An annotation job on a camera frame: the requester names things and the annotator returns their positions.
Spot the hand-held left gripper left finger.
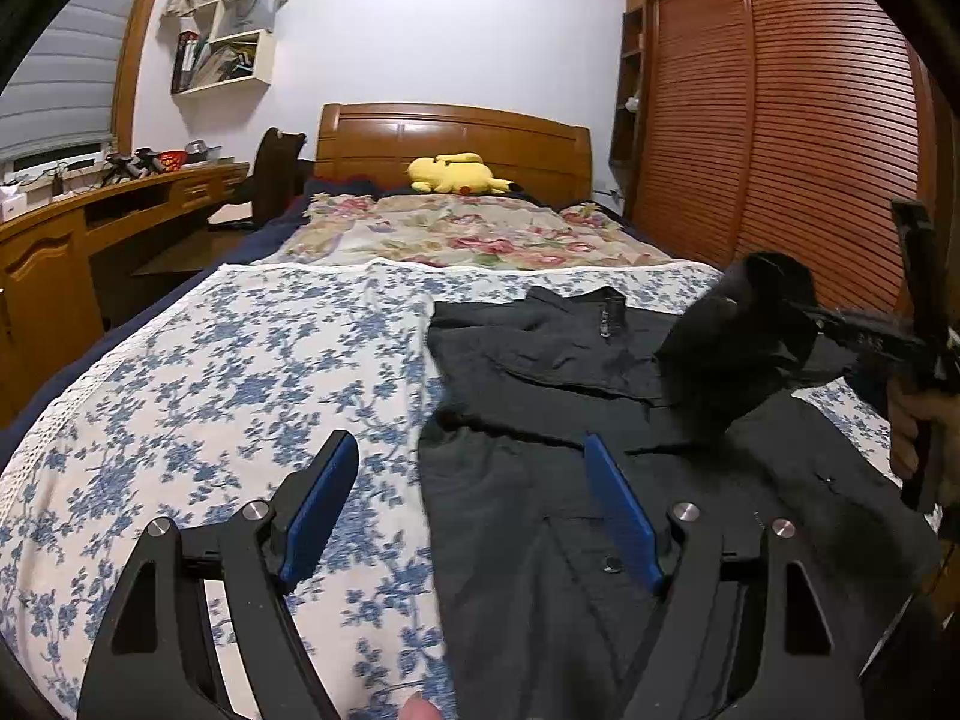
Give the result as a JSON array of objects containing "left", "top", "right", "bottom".
[{"left": 77, "top": 431, "right": 361, "bottom": 720}]

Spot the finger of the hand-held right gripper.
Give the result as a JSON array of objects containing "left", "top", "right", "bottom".
[{"left": 811, "top": 304, "right": 857, "bottom": 355}]

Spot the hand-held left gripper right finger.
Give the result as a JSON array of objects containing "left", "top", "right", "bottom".
[{"left": 583, "top": 433, "right": 871, "bottom": 720}]

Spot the black shirt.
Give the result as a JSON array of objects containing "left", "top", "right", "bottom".
[{"left": 416, "top": 251, "right": 942, "bottom": 720}]

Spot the person's right hand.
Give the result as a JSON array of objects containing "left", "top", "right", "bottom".
[{"left": 887, "top": 375, "right": 960, "bottom": 482}]

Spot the blue floral bed cover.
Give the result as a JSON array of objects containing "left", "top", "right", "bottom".
[{"left": 0, "top": 259, "right": 946, "bottom": 720}]

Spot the wooden louvered wardrobe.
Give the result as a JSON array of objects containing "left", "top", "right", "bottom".
[{"left": 609, "top": 0, "right": 960, "bottom": 316}]

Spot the red floral quilt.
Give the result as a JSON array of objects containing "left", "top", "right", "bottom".
[{"left": 251, "top": 191, "right": 676, "bottom": 271}]

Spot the dark brown chair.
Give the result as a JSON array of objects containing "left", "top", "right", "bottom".
[{"left": 208, "top": 127, "right": 310, "bottom": 232}]

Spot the yellow plush toy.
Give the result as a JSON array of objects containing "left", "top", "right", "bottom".
[{"left": 407, "top": 152, "right": 517, "bottom": 196}]

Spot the wooden desk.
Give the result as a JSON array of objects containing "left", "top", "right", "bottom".
[{"left": 0, "top": 161, "right": 251, "bottom": 428}]

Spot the black device on desk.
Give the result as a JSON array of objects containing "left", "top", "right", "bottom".
[{"left": 103, "top": 153, "right": 162, "bottom": 182}]

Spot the wooden headboard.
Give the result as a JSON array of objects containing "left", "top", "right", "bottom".
[{"left": 313, "top": 103, "right": 593, "bottom": 207}]

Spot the row of books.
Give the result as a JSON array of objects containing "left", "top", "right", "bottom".
[{"left": 172, "top": 30, "right": 256, "bottom": 93}]

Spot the grey window blind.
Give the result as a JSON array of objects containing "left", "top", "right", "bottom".
[{"left": 0, "top": 0, "right": 162, "bottom": 166}]

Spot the white wall shelf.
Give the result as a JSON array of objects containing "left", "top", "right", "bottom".
[{"left": 160, "top": 0, "right": 292, "bottom": 96}]

